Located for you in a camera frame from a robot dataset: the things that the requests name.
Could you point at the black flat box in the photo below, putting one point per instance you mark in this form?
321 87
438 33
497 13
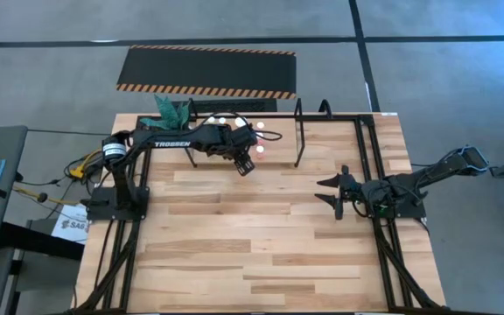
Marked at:
243 105

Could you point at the black round knob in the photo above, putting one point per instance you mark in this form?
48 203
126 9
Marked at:
42 197

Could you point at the white printed paper sheet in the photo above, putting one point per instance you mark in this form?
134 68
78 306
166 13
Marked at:
73 223

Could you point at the small orange medicine bottle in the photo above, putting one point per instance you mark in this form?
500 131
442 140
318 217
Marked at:
222 120

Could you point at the large orange medicine bottle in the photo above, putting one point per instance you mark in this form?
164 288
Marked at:
240 122

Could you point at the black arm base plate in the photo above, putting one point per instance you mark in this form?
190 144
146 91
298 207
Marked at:
409 213
103 212

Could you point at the green snake plant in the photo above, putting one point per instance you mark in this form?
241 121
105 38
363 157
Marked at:
169 114

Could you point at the black furniture panel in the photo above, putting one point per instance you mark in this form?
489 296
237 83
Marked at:
37 240

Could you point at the black curved bracket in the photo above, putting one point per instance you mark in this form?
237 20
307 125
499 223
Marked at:
325 107

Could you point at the small pink medicine bottle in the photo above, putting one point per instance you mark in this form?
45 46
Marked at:
261 141
260 125
260 149

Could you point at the wooden shelf black metal frame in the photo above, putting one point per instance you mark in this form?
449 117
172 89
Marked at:
284 149

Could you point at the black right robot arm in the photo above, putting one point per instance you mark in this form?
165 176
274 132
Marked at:
431 179

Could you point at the black hazard-striped floor mat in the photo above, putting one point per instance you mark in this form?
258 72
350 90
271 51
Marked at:
204 70

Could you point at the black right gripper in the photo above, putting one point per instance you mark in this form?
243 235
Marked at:
361 192

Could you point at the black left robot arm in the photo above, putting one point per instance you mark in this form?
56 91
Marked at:
164 142

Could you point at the small yellow-green medicine bottle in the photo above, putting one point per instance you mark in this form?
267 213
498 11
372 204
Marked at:
211 119

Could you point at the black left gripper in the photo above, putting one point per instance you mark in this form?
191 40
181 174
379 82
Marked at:
228 140

